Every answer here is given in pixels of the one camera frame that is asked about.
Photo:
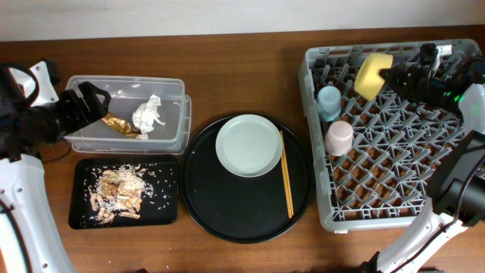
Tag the food scraps and shells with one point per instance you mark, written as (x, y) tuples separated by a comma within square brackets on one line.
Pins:
[(129, 195)]

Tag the grey round plate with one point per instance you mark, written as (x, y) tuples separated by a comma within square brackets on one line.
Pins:
[(249, 145)]

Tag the gold foil wrapper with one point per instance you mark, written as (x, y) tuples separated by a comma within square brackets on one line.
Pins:
[(123, 127)]

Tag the blue cup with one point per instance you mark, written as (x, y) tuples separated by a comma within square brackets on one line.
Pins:
[(329, 103)]

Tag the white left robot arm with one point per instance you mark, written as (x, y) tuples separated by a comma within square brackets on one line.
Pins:
[(33, 114)]

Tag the clear plastic bin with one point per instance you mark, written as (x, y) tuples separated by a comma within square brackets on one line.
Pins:
[(127, 94)]

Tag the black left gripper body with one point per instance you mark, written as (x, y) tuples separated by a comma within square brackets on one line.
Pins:
[(70, 113)]

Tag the white tissue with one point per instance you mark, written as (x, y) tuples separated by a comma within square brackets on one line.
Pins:
[(146, 115)]

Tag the round black tray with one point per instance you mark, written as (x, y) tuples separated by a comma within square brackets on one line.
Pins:
[(239, 209)]

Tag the pink cup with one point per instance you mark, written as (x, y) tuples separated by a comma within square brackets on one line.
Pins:
[(339, 138)]

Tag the grey dishwasher rack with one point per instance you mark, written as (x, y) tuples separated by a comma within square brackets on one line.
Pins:
[(397, 144)]

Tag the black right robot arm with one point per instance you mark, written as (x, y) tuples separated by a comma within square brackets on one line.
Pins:
[(455, 192)]

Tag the yellow bowl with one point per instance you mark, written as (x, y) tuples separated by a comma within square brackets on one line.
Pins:
[(368, 82)]

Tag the black rectangular tray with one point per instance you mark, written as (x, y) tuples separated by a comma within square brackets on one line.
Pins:
[(78, 205)]

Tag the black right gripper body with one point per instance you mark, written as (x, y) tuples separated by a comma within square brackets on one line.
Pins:
[(433, 90)]

